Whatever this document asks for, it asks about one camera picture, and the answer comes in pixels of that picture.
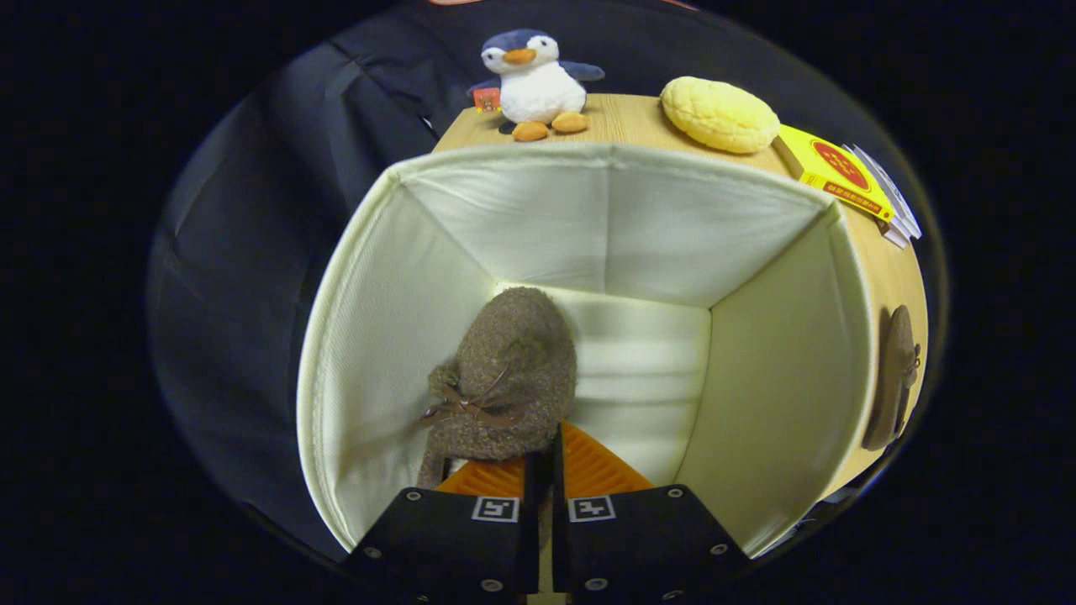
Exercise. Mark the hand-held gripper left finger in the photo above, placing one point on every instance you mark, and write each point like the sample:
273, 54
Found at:
454, 546

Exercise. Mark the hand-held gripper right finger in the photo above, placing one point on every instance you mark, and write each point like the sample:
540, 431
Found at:
639, 546

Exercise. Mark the brown fuzzy shoe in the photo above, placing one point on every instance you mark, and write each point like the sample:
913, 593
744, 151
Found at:
513, 361
893, 378

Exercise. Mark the cream fabric storage box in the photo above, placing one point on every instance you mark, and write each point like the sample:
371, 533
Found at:
656, 227

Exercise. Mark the yellow box with red circle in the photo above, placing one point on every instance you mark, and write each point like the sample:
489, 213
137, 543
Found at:
832, 172

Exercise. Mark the stack of white books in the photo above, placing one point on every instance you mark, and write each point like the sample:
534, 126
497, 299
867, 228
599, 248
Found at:
899, 210

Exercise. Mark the yellow plush bun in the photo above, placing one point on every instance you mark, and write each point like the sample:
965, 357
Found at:
719, 113

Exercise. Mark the blue white penguin plush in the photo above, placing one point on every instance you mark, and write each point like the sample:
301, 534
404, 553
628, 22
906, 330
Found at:
538, 88

